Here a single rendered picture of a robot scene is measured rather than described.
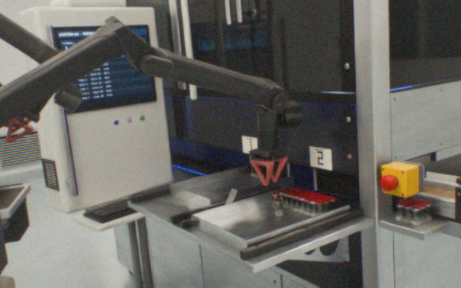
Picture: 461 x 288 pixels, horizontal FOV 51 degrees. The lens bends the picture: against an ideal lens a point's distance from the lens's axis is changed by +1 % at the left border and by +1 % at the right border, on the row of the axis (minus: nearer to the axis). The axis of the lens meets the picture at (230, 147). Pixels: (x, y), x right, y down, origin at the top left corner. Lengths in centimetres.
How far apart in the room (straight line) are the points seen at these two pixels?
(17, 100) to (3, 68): 543
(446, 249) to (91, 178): 125
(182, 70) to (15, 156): 550
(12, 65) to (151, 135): 456
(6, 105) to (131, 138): 101
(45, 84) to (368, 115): 77
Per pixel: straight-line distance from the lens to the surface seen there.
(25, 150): 653
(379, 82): 127
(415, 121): 140
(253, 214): 139
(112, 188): 196
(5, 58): 646
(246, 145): 169
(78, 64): 102
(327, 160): 140
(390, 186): 123
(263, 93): 122
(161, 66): 104
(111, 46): 102
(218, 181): 177
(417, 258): 152
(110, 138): 193
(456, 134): 158
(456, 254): 169
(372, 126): 127
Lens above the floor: 134
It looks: 11 degrees down
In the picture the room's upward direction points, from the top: 5 degrees counter-clockwise
